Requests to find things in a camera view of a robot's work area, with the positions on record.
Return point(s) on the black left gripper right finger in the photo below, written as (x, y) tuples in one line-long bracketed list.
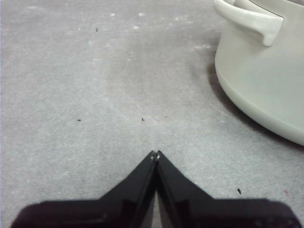
[(213, 213)]

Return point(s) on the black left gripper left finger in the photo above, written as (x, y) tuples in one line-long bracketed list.
[(107, 213)]

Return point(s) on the pale green electric cooking pot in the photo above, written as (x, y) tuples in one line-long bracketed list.
[(261, 83)]

